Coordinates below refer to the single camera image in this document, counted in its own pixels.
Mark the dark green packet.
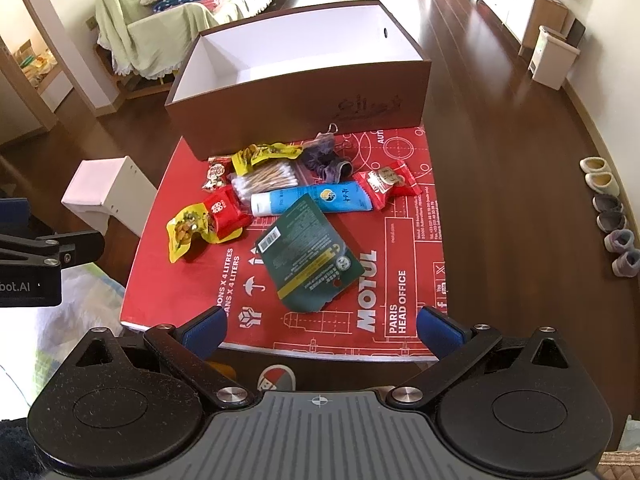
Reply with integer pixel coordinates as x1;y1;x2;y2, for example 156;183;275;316
255;194;367;313

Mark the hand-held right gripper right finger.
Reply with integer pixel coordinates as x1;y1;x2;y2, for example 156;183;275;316
389;305;585;409

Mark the white low cabinet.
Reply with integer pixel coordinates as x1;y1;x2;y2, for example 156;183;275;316
475;0;583;56

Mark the pink binder clip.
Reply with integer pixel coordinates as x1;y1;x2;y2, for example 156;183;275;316
315;122;351;150

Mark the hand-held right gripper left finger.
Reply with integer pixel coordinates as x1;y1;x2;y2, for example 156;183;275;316
60;305;256;409

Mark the yellow snack packet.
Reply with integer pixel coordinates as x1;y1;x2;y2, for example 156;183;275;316
166;200;221;265
231;142;305;171

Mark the white stool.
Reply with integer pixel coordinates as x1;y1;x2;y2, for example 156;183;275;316
61;157;158;238

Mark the sofa with green cover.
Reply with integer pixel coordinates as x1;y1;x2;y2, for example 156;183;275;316
95;0;306;101

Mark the red printed carton desktop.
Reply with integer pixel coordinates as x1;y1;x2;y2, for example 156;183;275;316
119;127;451;393

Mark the brown cardboard box white inside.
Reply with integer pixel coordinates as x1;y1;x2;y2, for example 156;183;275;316
165;0;432;161

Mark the cotton swab pack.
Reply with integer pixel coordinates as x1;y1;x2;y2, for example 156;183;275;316
229;162;301;201

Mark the blue white tube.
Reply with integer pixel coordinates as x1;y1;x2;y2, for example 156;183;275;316
250;182;375;218

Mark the small red white snack packet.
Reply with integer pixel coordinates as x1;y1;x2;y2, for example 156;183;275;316
201;155;236;193

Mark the white waste bin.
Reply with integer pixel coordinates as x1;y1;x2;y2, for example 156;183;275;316
530;25;581;91

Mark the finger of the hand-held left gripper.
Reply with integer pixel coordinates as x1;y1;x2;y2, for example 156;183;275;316
7;230;106;267

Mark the light floral quilt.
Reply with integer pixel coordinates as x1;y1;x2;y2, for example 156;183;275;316
0;260;126;421

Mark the grey purple slipper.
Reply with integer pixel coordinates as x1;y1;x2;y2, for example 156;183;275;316
612;251;640;278
604;230;640;253

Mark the cluttered shelf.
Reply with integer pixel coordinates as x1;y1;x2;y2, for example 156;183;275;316
12;40;68;106

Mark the black flat panel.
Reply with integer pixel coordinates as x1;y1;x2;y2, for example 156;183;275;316
567;19;587;51

